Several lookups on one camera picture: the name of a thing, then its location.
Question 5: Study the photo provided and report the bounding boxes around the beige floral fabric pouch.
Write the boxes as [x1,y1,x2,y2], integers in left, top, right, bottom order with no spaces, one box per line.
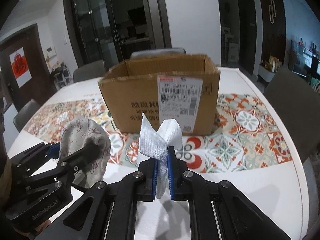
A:
[59,117,111,189]

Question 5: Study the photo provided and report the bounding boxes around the white mesh cloth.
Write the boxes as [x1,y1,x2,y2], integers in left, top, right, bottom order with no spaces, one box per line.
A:
[138,114,182,199]

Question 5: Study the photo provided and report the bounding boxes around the patterned tile table runner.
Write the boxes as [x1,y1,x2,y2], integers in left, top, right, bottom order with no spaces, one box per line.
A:
[23,93,293,173]

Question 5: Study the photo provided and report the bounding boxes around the grey chair far left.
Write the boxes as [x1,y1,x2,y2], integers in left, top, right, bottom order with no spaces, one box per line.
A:
[73,60,106,83]

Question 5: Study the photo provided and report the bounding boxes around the red paper door poster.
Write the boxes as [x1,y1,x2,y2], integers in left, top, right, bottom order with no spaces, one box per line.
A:
[9,47,32,88]

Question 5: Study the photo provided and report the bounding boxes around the grey chair right side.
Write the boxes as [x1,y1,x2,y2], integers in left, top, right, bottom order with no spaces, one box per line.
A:
[264,68,319,162]

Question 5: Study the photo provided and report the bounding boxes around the brown cardboard box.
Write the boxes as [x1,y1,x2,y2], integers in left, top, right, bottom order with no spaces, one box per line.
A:
[98,54,220,135]

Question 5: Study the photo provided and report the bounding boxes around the dark glass sliding door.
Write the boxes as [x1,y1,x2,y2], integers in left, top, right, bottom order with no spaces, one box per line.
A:
[63,0,172,68]

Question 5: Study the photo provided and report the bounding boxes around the grey chair behind box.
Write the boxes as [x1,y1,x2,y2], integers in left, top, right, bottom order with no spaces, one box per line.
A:
[130,48,186,59]

